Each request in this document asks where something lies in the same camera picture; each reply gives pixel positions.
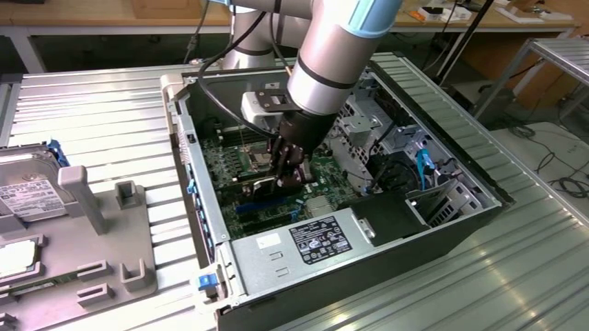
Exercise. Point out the blue expansion slot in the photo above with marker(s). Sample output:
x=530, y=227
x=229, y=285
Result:
x=248, y=208

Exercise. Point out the short black expansion slot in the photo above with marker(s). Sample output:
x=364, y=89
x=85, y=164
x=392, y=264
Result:
x=268, y=227
x=267, y=219

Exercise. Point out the green motherboard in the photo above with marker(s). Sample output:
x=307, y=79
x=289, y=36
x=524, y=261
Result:
x=331, y=172

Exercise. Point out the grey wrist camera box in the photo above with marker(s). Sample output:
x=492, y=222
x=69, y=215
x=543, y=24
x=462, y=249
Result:
x=252, y=107

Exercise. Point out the silver chipset heatsink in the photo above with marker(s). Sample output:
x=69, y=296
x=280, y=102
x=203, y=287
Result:
x=317, y=207

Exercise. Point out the thin locking lever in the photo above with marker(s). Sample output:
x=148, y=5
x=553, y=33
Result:
x=240, y=138

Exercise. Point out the green RAM stick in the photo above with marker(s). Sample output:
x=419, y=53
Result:
x=45, y=282

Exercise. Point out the black tripod pole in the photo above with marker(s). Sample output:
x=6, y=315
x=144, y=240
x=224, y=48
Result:
x=464, y=38

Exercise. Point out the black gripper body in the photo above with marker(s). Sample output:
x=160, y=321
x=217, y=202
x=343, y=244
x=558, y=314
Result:
x=305, y=131

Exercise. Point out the silver disk bay cage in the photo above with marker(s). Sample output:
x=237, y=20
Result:
x=363, y=138

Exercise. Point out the aluminium frame table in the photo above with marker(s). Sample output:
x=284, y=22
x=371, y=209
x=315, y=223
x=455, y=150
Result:
x=561, y=51

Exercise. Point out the CPU socket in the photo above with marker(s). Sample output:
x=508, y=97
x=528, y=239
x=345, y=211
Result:
x=255, y=158

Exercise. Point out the silver power supply unit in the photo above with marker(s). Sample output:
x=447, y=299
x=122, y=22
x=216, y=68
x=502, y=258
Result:
x=261, y=262

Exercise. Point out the orange white box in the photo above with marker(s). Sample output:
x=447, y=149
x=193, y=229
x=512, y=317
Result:
x=415, y=14

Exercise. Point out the black open PC case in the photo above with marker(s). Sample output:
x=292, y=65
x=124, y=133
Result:
x=414, y=276

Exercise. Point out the silver vented disk bay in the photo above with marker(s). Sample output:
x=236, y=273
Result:
x=440, y=207

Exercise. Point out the black plastic shroud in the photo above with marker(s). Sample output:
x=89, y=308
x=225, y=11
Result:
x=386, y=217

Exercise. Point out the wooden desk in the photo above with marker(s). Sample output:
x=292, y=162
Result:
x=92, y=13

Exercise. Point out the blue disk rail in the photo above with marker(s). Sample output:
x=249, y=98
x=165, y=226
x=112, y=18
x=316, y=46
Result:
x=57, y=155

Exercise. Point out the blue case latch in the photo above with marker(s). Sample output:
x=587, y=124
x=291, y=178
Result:
x=207, y=281

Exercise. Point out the black graphics card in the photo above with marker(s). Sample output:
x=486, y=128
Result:
x=261, y=188

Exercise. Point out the black white box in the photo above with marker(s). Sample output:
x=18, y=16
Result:
x=452, y=13

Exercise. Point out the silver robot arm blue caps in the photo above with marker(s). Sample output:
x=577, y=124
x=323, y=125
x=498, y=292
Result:
x=331, y=58

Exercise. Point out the silver hard disk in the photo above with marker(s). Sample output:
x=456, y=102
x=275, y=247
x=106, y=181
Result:
x=26, y=193

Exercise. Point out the grey parts rack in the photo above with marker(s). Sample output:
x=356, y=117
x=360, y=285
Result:
x=68, y=248

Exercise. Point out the silver CPU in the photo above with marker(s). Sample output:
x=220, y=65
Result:
x=13, y=258

